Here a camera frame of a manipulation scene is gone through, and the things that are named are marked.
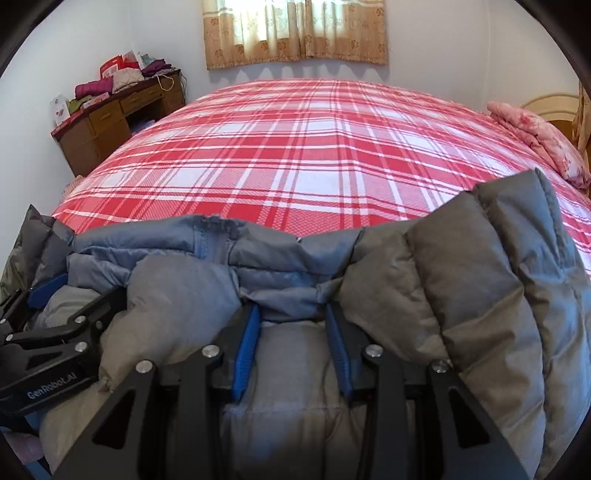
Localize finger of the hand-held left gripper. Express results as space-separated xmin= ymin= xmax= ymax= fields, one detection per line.
xmin=0 ymin=273 xmax=70 ymax=335
xmin=0 ymin=287 xmax=129 ymax=377

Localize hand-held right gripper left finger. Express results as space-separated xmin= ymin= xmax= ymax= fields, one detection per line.
xmin=55 ymin=302 xmax=264 ymax=480

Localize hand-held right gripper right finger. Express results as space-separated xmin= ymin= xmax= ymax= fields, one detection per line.
xmin=324 ymin=305 xmax=529 ymax=480

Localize grey puffer jacket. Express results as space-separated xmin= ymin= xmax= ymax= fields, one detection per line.
xmin=0 ymin=167 xmax=591 ymax=480

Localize folded purple clothes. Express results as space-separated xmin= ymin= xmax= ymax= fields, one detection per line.
xmin=141 ymin=59 xmax=179 ymax=77

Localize brown wooden desk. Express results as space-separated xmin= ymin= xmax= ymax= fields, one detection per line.
xmin=51 ymin=68 xmax=186 ymax=178

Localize white printed card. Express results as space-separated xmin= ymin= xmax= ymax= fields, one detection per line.
xmin=50 ymin=93 xmax=70 ymax=128

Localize bed with red plaid sheet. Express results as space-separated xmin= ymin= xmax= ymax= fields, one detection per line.
xmin=48 ymin=78 xmax=591 ymax=278

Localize folded magenta jacket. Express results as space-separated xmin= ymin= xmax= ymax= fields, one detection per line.
xmin=74 ymin=76 xmax=114 ymax=99

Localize folded beige quilted garment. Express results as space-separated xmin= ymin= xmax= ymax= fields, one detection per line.
xmin=113 ymin=69 xmax=140 ymax=91

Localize red gift box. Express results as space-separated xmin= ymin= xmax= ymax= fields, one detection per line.
xmin=99 ymin=55 xmax=126 ymax=78

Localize folded pink floral blanket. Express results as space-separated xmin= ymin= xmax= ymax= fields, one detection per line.
xmin=486 ymin=100 xmax=591 ymax=188

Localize beige window curtain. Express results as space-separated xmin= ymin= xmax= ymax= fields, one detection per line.
xmin=573 ymin=80 xmax=591 ymax=153
xmin=202 ymin=0 xmax=389 ymax=71

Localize wooden bed headboard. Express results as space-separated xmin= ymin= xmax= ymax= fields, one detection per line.
xmin=522 ymin=92 xmax=581 ymax=144

